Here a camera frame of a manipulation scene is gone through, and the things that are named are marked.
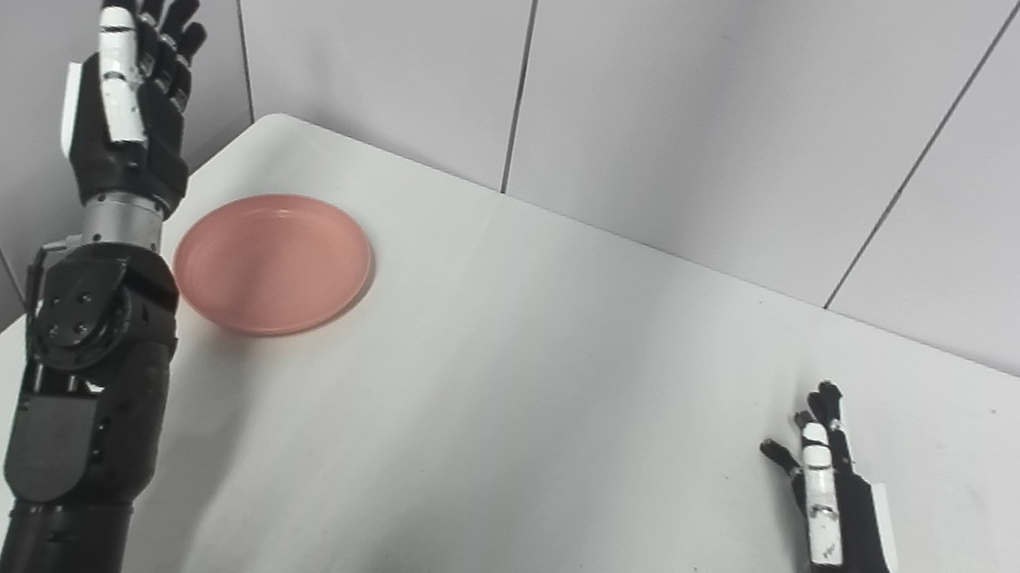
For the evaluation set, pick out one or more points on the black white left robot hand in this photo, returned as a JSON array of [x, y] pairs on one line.
[[135, 160]]

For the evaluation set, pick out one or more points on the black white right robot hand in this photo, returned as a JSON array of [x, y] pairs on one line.
[[853, 560]]

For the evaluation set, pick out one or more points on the pink round plate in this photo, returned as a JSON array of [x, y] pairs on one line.
[[270, 266]]

